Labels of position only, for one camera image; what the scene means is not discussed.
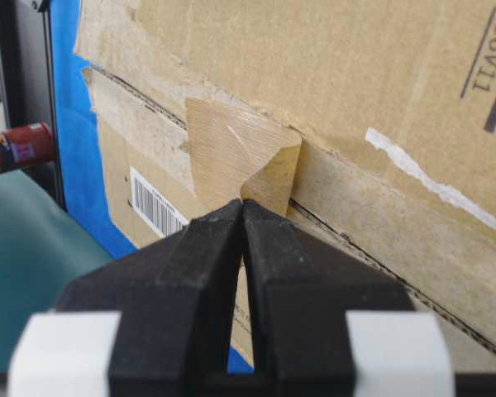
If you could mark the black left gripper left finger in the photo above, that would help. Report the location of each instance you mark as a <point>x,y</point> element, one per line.
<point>176,299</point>

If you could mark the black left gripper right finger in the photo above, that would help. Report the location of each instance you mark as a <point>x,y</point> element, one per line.
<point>299,291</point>

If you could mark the brown packing tape strip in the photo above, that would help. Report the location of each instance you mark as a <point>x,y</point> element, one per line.
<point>236,154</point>

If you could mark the brown cardboard box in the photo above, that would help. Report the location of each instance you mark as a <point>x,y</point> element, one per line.
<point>395,102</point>

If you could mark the blue table mat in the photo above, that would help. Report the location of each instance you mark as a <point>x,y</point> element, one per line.
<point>80,158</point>

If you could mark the red cylindrical canister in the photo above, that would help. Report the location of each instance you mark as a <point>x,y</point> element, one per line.
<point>25,146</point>

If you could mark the black aluminium frame rail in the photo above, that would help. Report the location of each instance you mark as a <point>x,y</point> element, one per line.
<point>27,92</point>

